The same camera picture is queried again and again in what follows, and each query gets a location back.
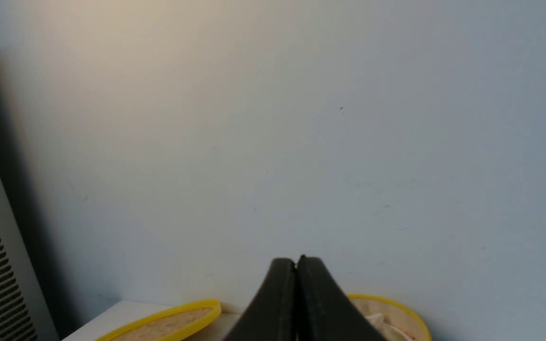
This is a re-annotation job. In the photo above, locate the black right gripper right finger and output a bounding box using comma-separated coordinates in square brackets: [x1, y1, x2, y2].
[295, 255, 384, 341]

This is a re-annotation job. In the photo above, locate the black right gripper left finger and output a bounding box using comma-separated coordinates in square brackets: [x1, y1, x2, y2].
[224, 258, 296, 341]

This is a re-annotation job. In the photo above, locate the bamboo steamer lid yellow rim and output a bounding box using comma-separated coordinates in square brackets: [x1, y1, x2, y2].
[97, 299, 222, 341]

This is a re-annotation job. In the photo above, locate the bamboo steamer basket yellow rim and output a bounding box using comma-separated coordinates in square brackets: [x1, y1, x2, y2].
[347, 294, 433, 341]

